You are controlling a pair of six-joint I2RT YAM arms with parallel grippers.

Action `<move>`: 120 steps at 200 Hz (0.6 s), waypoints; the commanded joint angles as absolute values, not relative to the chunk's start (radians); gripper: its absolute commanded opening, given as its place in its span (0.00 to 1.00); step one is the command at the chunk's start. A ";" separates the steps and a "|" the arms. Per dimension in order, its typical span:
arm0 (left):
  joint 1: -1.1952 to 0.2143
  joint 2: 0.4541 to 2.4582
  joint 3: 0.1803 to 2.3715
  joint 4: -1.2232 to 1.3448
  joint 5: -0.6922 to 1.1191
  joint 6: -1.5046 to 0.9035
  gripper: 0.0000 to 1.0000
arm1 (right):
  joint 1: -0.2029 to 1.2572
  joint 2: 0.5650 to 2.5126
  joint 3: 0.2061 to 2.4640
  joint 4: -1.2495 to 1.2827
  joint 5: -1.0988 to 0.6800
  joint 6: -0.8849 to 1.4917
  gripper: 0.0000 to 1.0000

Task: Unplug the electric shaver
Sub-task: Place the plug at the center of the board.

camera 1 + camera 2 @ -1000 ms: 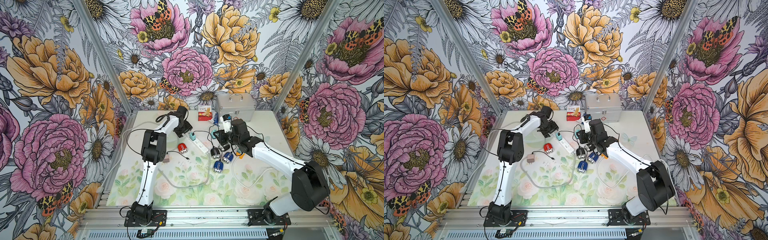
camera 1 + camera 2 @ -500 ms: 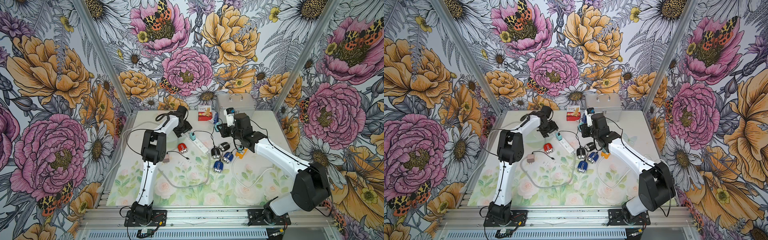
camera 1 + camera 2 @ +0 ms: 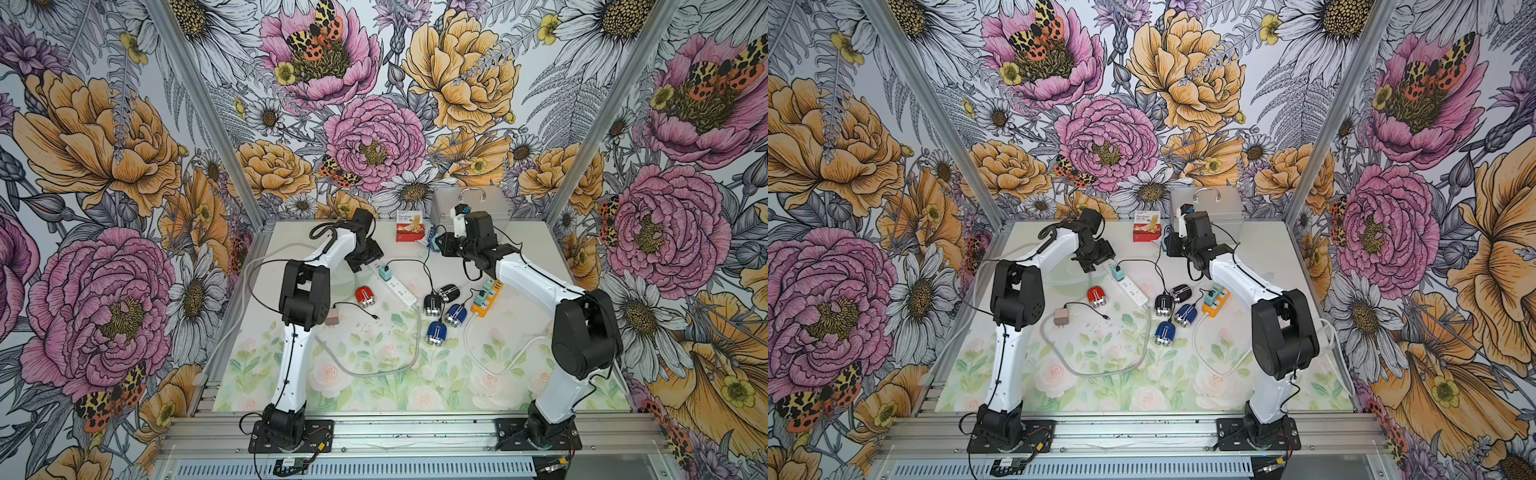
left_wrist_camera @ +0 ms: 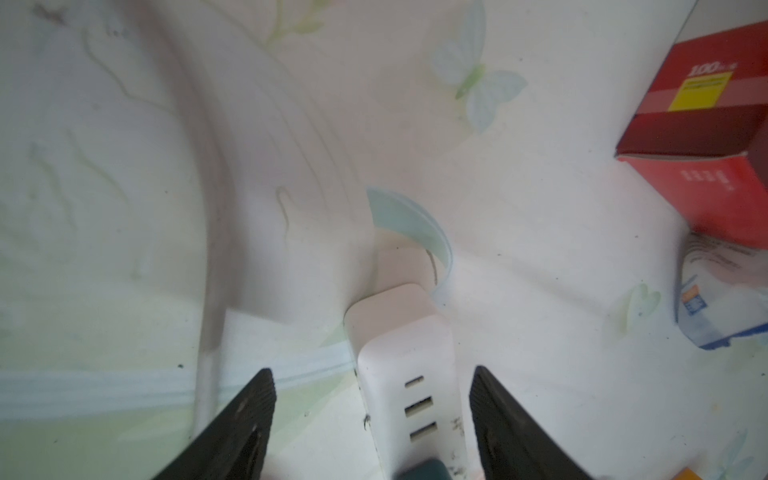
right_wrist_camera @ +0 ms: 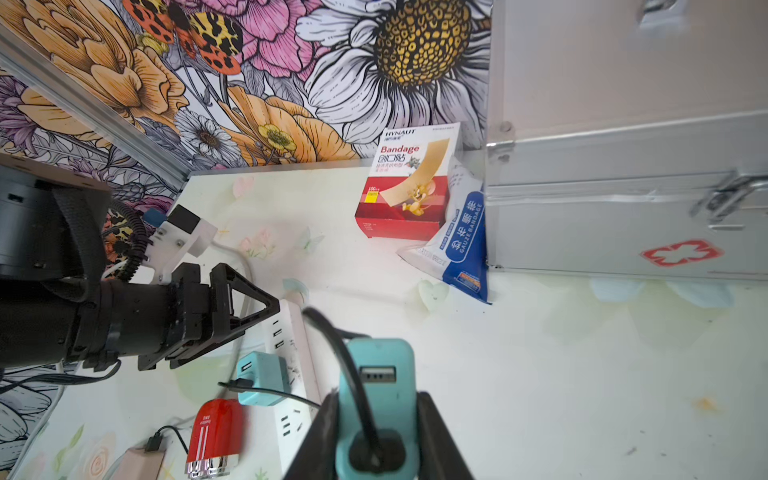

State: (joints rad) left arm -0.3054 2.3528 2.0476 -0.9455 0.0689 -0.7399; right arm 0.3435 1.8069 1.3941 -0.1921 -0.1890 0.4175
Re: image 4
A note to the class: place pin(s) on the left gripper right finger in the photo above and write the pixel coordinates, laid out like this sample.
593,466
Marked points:
511,444

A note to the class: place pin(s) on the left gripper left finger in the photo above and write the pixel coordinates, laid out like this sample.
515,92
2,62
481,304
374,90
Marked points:
234,445

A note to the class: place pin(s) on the white power strip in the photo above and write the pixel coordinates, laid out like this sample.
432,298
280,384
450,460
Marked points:
405,364

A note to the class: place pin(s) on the teal usb charger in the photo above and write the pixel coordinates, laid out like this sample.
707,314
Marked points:
423,471

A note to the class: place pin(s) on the orange power strip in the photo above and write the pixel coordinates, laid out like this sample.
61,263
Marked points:
687,474

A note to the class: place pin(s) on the blue white packet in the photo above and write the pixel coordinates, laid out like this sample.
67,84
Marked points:
723,292

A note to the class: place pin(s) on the red cardboard box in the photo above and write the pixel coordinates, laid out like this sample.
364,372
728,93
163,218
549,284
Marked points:
699,135

